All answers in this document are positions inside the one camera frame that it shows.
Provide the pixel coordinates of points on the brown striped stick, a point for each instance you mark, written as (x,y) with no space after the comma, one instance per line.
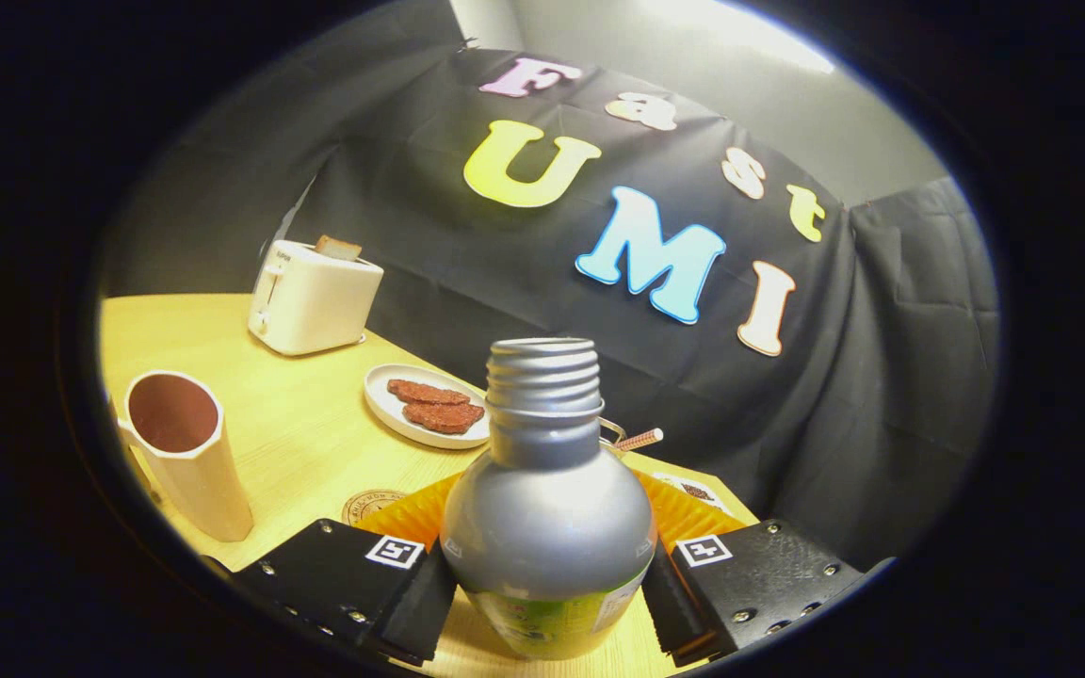
(641,439)

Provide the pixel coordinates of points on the cream cup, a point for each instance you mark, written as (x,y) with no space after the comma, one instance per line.
(194,471)

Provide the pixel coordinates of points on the brown meat slice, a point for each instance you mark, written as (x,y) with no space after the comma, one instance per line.
(428,392)
(444,417)

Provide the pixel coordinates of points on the white toaster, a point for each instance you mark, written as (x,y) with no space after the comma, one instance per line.
(316,306)

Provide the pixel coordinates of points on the silver juice bottle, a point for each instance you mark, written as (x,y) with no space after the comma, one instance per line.
(547,527)

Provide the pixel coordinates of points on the wooden table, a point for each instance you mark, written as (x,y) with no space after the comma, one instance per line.
(307,433)

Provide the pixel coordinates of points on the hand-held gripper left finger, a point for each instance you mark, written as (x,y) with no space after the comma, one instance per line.
(415,612)

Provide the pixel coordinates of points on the white round plate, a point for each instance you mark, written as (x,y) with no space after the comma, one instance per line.
(382,400)

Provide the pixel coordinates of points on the small white dish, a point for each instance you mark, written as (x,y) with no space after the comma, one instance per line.
(684,485)

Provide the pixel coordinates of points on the round cork coaster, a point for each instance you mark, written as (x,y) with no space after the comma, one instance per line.
(368,504)

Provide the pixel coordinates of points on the black backdrop cloth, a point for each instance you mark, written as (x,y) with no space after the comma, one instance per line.
(467,264)

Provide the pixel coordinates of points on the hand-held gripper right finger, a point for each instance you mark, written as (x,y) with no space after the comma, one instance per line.
(670,603)

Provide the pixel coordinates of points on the toast slice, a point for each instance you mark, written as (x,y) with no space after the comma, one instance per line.
(338,249)

